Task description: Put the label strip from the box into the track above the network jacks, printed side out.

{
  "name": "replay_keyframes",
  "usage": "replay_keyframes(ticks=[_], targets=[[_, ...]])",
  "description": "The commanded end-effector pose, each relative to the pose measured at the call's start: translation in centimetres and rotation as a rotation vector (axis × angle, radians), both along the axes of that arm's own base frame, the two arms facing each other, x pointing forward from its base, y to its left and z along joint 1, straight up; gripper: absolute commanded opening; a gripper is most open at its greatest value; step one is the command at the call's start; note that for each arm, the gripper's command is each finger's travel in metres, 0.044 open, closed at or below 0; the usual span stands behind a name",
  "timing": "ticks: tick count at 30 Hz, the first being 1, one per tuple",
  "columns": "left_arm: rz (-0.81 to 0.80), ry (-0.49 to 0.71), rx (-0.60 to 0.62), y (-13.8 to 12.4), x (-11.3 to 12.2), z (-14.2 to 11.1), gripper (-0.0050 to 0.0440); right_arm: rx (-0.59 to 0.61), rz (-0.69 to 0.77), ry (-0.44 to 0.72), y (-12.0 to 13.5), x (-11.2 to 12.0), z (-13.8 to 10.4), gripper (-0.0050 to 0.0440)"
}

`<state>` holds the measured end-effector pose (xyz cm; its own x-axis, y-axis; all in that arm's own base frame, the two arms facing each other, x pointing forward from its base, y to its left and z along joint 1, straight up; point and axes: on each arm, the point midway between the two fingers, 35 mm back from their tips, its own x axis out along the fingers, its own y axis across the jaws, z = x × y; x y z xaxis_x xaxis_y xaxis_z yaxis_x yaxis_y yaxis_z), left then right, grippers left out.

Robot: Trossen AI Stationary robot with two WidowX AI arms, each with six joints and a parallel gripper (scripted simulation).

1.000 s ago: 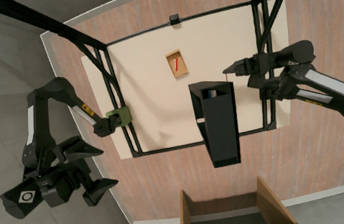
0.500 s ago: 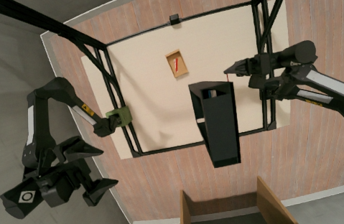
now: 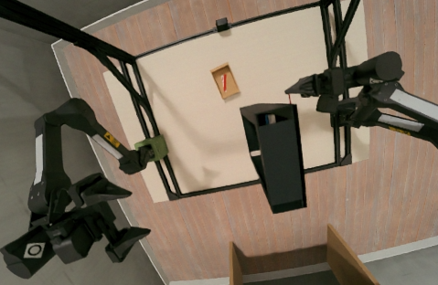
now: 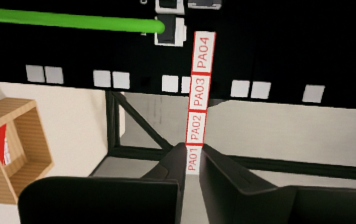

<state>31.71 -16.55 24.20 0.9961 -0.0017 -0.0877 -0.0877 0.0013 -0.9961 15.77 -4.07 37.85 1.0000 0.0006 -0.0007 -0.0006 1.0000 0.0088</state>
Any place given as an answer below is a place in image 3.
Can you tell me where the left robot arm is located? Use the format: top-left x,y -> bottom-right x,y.
316,51 -> 438,150

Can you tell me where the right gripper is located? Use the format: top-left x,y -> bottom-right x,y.
69,173 -> 151,263

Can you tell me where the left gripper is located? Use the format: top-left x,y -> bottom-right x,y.
284,66 -> 351,98

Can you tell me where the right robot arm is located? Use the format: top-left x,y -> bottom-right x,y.
0,98 -> 155,280

